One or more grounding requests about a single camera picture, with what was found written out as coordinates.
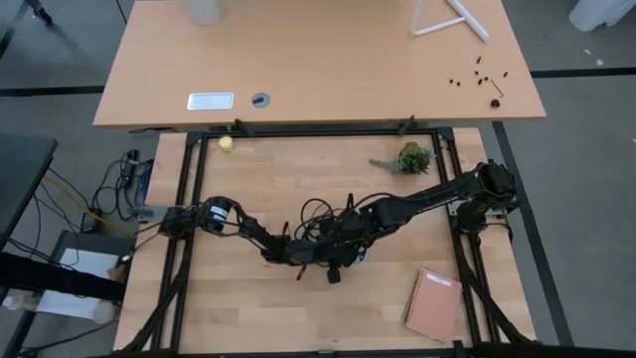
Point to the white sheet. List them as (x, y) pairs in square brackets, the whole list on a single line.
[(84, 261)]

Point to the tan wooden desk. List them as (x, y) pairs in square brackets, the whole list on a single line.
[(323, 59)]

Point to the potted green succulent plant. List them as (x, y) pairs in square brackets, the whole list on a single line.
[(410, 159)]

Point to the silver rectangular desk plate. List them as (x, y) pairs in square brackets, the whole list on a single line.
[(210, 101)]

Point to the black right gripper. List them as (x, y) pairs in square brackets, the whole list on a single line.
[(350, 226)]

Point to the black clamp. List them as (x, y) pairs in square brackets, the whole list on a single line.
[(406, 125), (243, 127)]

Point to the white cylindrical container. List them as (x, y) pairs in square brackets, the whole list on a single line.
[(204, 12)]

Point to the black Allen key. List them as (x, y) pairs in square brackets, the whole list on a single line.
[(497, 89)]

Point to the round grey desk grommet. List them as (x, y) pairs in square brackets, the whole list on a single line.
[(261, 100)]

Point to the black beam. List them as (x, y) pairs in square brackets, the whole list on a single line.
[(49, 278)]

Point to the clear plastic bottle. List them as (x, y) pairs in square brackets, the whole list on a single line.
[(17, 302)]

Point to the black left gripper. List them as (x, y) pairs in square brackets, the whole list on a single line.
[(313, 253)]

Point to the black power adapter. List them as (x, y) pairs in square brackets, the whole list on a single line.
[(89, 222)]

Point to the small dark knob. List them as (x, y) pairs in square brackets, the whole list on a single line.
[(495, 103)]

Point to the black side desk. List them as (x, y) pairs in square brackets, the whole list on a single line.
[(22, 174)]

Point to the white bag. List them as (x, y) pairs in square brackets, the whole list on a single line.
[(601, 12)]

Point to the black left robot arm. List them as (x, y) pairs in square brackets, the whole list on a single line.
[(218, 214)]

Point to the pink spiral notebook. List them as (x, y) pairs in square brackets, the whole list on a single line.
[(434, 305)]

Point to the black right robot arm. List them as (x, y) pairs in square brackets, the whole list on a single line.
[(437, 196)]

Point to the white tripod stand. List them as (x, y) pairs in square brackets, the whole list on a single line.
[(469, 22)]

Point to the chrome lamp socket base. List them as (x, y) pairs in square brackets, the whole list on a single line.
[(361, 255)]

